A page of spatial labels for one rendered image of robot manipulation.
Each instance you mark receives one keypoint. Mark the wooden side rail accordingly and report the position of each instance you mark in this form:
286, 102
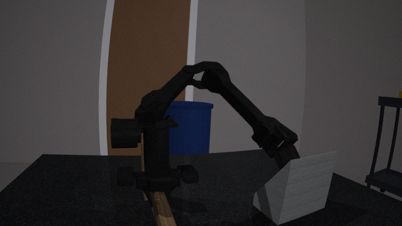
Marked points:
161, 210

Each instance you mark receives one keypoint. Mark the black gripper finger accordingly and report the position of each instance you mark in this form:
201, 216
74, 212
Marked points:
167, 194
147, 193

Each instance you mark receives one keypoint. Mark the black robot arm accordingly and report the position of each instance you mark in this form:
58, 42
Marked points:
148, 119

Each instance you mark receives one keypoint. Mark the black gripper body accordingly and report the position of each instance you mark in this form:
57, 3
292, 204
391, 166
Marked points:
126, 175

